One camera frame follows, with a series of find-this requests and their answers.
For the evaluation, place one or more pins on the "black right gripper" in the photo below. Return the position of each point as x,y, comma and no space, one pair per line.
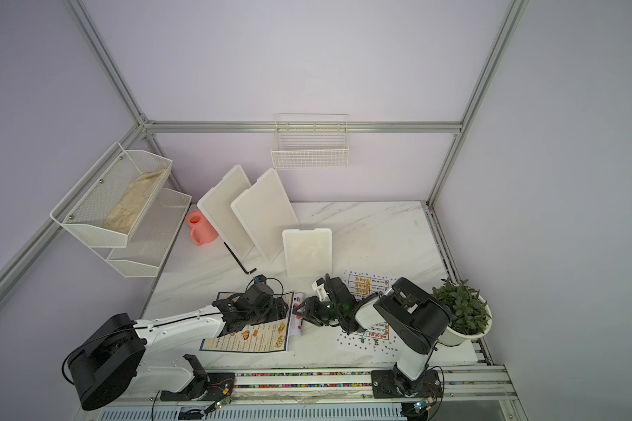
313,310

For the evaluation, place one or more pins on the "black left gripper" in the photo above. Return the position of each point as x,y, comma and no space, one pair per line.
277,310

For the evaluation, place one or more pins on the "narrow white rack box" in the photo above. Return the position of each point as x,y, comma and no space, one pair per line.
308,253

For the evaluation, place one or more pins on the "small special menu flyer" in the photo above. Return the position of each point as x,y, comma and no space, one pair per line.
296,323

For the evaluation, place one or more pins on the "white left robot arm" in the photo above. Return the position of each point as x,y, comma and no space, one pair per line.
149,355

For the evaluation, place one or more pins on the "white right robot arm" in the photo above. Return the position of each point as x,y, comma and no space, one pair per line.
415,315

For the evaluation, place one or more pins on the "large dim sum menu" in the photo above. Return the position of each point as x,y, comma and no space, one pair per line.
260,339

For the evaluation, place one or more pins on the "black allen key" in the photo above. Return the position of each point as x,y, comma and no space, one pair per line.
239,262

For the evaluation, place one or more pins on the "dotted table price menu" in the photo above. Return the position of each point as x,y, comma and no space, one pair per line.
380,340

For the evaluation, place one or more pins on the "pink plastic cup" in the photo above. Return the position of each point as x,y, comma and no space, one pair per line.
201,230

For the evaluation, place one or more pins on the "large white board front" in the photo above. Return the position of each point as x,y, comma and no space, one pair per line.
265,211

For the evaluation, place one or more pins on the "large white board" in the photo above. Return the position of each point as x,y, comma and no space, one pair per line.
216,207
265,211

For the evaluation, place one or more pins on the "large white board rear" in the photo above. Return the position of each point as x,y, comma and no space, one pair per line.
216,207

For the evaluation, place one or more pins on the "potted green plant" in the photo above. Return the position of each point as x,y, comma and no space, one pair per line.
471,316

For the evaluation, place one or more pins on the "beige cloth in shelf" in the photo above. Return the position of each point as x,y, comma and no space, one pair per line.
124,214

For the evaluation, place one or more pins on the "upper white mesh shelf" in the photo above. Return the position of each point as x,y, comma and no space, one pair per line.
83,210

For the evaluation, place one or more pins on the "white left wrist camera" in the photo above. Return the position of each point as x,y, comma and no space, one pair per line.
259,285

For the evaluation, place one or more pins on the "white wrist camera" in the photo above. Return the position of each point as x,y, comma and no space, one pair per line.
319,287
259,285

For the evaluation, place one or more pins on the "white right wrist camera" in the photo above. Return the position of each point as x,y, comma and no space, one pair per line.
319,287

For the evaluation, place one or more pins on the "aluminium front rail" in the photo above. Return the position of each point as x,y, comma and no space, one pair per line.
326,385

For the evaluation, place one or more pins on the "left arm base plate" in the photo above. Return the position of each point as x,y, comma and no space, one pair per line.
204,386

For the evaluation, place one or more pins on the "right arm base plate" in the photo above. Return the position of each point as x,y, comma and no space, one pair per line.
393,384

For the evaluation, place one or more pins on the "white wire wall basket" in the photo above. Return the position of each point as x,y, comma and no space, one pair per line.
308,141

